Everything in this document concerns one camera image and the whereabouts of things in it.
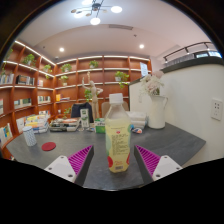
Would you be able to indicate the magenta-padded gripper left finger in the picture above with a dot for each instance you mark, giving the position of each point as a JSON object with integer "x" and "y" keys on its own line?
{"x": 63, "y": 166}

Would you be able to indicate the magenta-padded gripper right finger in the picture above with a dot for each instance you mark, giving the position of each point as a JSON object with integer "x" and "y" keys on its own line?
{"x": 161, "y": 166}

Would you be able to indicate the yellow drink bottle white cap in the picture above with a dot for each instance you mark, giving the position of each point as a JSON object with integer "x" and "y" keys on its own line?
{"x": 117, "y": 140}

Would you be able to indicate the flat round red coaster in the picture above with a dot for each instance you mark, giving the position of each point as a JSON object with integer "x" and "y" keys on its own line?
{"x": 48, "y": 146}

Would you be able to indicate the dark book stack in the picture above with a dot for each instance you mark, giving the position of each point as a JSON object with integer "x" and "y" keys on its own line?
{"x": 65, "y": 125}

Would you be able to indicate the colourful book stack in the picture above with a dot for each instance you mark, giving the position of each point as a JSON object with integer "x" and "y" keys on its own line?
{"x": 36, "y": 123}

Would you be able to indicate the tall green white carton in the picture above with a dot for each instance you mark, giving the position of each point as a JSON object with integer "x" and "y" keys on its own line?
{"x": 84, "y": 118}

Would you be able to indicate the white vase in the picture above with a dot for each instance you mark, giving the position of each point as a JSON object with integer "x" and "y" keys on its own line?
{"x": 156, "y": 113}

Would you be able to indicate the green white tissue box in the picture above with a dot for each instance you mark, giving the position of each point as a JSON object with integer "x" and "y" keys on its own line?
{"x": 99, "y": 126}

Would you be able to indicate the stack of white packs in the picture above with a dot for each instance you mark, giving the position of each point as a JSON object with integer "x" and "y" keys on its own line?
{"x": 137, "y": 118}

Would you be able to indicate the chair with dark jacket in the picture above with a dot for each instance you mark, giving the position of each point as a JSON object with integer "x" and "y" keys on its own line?
{"x": 80, "y": 110}

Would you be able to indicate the tan chair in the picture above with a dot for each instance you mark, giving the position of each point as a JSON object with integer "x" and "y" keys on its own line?
{"x": 104, "y": 110}

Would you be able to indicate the orange wooden shelf unit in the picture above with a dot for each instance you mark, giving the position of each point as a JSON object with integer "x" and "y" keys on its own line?
{"x": 13, "y": 93}

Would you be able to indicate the grey curtain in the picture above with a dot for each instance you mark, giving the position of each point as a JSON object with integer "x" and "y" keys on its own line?
{"x": 180, "y": 60}

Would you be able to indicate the round recessed ceiling light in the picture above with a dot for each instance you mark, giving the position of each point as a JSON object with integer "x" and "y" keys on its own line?
{"x": 61, "y": 49}
{"x": 141, "y": 46}

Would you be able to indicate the window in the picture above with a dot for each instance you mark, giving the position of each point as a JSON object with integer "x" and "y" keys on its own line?
{"x": 208, "y": 54}

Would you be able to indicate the ceiling air vent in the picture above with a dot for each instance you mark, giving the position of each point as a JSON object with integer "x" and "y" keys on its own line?
{"x": 120, "y": 27}

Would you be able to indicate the multi-bulb ceiling lamp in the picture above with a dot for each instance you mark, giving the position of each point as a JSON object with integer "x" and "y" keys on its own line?
{"x": 95, "y": 21}

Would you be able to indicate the white wall poster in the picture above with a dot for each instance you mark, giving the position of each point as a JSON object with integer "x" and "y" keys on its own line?
{"x": 144, "y": 69}

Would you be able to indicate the black ceiling track rail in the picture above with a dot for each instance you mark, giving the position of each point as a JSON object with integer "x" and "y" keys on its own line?
{"x": 186, "y": 48}

